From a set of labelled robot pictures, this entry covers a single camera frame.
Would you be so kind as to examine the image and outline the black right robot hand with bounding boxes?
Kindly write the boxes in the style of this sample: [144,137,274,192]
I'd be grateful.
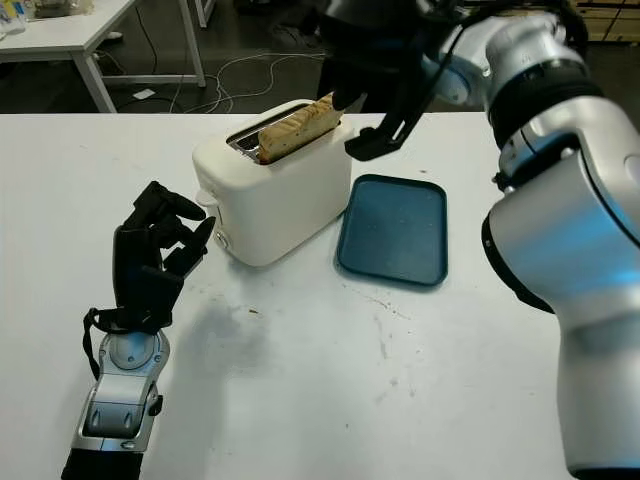
[317,0,427,114]

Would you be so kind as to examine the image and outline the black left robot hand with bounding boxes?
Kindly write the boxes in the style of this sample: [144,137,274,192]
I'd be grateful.
[113,180,217,311]

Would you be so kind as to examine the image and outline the slice of brown bread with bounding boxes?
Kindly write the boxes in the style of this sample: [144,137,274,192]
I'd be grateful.
[257,92,345,165]

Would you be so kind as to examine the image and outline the cream white two-slot toaster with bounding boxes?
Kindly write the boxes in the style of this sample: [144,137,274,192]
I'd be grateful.
[191,98,357,268]

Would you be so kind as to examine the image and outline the teal rectangular tray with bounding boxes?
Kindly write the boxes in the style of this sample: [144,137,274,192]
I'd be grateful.
[334,173,450,289]

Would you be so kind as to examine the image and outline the white office table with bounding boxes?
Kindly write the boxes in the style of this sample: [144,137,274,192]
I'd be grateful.
[0,0,207,114]

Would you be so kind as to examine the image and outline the wooden crate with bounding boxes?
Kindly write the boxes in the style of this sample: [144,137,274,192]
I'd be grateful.
[574,0,640,44]

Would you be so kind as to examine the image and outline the clear bag with brown contents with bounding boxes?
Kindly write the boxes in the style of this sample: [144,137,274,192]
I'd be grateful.
[37,0,96,16]

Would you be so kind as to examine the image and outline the clear plastic cup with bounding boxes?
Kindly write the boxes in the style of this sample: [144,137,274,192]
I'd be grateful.
[0,0,26,36]

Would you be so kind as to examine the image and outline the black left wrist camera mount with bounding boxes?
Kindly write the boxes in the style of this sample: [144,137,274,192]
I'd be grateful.
[97,266,186,335]

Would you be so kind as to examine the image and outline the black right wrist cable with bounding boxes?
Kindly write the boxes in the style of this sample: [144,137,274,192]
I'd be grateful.
[422,0,590,116]

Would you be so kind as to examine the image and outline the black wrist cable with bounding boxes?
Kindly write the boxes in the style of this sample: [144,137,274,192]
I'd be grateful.
[422,0,590,116]
[82,308,114,381]

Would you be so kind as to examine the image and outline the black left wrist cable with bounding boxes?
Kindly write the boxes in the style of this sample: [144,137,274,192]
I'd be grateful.
[82,308,114,381]

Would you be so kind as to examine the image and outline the white floor cable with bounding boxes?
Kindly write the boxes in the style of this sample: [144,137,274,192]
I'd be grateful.
[169,52,326,114]

